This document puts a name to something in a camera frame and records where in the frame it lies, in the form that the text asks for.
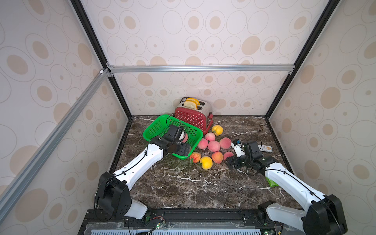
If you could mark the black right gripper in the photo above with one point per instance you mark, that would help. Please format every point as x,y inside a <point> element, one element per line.
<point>236,162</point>

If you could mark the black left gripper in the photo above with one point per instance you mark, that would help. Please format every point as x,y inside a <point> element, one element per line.
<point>182,150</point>

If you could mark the pink peach front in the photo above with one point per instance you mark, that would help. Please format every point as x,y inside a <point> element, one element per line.
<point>185,138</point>

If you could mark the yellow peach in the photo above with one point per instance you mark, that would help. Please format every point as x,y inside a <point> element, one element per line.
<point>206,162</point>
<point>217,130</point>

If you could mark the green plastic basket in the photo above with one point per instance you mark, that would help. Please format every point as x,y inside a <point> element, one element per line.
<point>161,125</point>

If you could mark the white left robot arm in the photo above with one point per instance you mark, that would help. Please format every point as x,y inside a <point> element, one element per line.
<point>113,193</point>

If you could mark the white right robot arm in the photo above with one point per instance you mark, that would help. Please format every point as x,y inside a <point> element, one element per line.
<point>320,214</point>

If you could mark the green object under right arm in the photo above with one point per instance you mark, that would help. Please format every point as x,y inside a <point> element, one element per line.
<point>271,183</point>

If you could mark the pink peach near right gripper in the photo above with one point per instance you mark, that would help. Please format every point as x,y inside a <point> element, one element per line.
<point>227,155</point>

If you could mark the red orange peach with leaf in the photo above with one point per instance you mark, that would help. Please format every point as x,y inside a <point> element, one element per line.
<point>195,157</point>

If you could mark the pink peach left cluster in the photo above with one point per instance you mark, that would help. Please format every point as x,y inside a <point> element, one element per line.
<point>203,144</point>

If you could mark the pink peach cluster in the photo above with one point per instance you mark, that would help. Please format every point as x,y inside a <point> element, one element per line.
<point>210,136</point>
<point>214,146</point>
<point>203,144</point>
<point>225,143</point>

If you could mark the pink peach right cluster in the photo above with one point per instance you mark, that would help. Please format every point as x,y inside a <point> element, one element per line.
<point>225,143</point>

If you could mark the pink peach centre cluster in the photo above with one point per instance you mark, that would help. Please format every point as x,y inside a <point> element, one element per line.
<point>214,146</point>

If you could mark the pink peach upper cluster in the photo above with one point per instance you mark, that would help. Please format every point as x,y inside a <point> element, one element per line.
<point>210,136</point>

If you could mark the white drycake snack packet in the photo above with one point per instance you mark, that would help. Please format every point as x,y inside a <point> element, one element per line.
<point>265,148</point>

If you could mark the yellow peach by toaster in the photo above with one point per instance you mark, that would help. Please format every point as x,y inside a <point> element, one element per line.
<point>217,130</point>

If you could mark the red polka dot toaster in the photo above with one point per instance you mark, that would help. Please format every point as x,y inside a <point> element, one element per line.
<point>200,118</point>

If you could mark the toast slice front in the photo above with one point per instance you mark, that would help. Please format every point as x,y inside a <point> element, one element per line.
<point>190,104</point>

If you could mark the toast slice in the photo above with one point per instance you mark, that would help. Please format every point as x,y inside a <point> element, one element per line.
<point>193,100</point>
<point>190,104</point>

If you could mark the toast slice back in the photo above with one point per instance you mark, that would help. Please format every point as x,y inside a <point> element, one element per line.
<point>193,100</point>

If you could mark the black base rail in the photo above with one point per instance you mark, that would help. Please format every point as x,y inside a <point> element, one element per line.
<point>243,217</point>

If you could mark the aluminium rail back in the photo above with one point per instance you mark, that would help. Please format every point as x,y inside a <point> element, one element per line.
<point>202,68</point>

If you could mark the aluminium rail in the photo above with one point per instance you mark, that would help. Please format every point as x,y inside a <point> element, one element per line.
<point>31,169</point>
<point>202,68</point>

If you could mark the black corner frame post left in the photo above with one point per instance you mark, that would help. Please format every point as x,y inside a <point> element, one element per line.
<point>90,33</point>

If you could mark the black corner frame post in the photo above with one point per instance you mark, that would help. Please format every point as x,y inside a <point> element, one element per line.
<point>312,39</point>
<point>90,33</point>

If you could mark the aluminium rail left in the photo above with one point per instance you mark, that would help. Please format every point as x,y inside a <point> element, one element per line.
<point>31,169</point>

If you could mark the black corner frame post right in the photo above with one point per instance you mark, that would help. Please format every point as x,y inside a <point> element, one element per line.
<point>312,39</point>

